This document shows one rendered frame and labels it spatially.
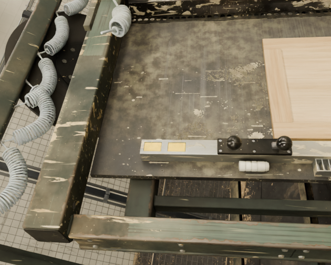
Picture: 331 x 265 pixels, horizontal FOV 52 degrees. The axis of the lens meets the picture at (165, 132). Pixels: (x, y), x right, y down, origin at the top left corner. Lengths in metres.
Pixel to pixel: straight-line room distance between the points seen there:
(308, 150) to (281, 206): 0.17
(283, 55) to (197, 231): 0.70
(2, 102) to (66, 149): 0.63
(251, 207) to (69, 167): 0.51
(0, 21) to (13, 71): 5.10
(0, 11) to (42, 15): 4.94
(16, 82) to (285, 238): 1.24
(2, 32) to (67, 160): 5.72
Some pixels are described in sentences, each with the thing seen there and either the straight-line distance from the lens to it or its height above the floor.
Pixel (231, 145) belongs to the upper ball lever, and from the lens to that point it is 0.85.
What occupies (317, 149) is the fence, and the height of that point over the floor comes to 1.29.
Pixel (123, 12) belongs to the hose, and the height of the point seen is 1.85.
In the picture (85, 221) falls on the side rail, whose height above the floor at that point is 1.79.
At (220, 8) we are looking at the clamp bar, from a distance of 1.45.
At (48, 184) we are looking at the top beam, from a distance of 0.94.
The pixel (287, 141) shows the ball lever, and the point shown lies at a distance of 0.86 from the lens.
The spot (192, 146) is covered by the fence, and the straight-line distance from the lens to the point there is 0.97.
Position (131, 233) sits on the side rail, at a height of 1.69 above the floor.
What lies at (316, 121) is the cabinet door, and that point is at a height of 1.26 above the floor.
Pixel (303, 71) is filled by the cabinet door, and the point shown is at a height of 1.26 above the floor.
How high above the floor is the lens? 1.97
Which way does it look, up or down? 19 degrees down
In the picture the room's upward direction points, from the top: 70 degrees counter-clockwise
